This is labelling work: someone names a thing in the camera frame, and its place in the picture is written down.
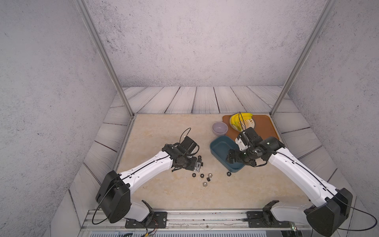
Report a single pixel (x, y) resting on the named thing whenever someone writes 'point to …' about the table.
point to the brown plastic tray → (264, 126)
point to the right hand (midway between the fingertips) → (234, 160)
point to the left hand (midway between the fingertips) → (196, 166)
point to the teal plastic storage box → (219, 147)
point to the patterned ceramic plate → (245, 124)
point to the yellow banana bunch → (235, 120)
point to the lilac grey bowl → (219, 128)
